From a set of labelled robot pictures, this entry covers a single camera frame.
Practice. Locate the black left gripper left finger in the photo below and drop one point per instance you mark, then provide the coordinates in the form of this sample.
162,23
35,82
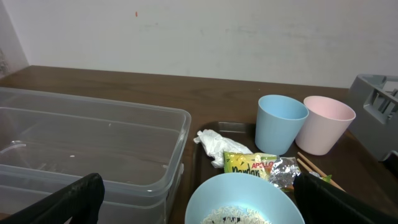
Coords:
78,203

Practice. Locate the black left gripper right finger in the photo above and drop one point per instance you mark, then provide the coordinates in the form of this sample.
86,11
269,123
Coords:
320,202

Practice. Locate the yellow green snack wrapper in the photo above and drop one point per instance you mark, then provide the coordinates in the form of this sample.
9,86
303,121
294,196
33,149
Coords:
279,171

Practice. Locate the light blue rice bowl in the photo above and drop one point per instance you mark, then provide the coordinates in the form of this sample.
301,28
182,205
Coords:
219,187

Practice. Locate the pink plastic cup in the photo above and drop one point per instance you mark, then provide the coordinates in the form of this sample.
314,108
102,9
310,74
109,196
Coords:
327,121

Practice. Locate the light blue plastic cup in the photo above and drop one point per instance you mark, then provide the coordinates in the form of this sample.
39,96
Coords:
279,120

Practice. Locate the white tissue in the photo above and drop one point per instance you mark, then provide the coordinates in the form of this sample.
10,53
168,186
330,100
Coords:
215,145

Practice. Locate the white rice pile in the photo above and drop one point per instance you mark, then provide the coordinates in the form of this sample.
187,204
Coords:
234,215

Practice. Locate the grey dishwasher rack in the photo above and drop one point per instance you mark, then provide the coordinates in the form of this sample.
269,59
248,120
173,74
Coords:
374,100

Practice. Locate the wooden chopstick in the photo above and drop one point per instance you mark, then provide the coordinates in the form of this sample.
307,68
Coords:
311,165
306,167

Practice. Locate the clear plastic bin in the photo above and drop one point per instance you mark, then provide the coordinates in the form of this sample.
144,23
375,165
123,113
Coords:
50,140

